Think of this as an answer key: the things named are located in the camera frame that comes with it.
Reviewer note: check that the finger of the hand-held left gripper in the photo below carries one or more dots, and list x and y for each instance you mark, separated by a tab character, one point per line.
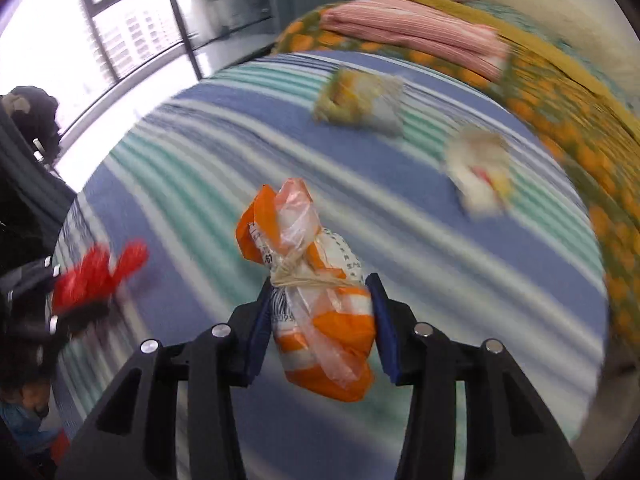
75	317
30	271

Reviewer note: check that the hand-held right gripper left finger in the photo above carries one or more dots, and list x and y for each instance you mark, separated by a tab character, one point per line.
257	340

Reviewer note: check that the red wrapper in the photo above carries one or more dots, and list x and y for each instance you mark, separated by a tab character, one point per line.
90	275

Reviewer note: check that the red plastic object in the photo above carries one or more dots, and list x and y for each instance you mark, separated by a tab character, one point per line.
60	447

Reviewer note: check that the black framed window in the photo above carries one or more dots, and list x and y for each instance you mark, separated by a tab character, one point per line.
130	25

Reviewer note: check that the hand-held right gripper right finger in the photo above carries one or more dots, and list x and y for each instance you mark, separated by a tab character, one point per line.
385	330

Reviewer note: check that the cream pillow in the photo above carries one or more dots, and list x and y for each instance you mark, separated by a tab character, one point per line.
525	0

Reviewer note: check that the orange and white plastic packet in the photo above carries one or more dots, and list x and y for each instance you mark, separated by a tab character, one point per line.
325	340

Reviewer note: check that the striped tablecloth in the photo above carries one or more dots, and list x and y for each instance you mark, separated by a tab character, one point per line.
200	160

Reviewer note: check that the pink folded blanket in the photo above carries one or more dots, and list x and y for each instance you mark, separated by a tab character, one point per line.
410	30

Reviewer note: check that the white crumpled wrapper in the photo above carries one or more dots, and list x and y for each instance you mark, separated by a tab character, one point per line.
477	170

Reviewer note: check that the yellow wrapper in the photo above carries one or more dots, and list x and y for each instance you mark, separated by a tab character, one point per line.
350	97

